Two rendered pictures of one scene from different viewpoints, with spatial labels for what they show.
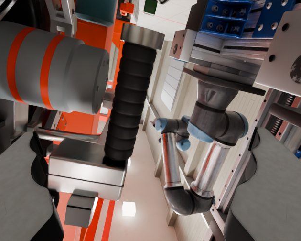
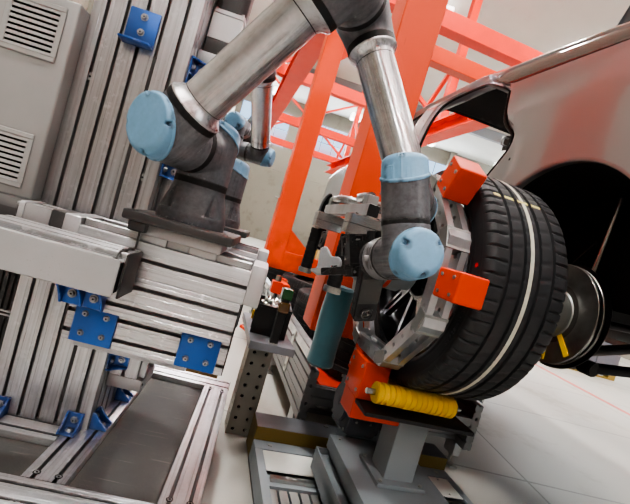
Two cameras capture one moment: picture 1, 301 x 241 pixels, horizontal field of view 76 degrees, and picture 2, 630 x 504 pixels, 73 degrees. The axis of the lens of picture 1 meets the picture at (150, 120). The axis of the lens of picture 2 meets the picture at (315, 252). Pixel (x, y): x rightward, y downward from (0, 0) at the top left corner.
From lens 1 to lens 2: 84 cm
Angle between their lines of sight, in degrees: 30
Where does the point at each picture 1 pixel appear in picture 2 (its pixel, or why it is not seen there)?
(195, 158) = not seen: outside the picture
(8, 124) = not seen: hidden behind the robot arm
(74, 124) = (373, 181)
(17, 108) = not seen: hidden behind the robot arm
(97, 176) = (360, 229)
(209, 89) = (232, 220)
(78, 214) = (372, 212)
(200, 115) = (239, 189)
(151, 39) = (331, 289)
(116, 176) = (351, 228)
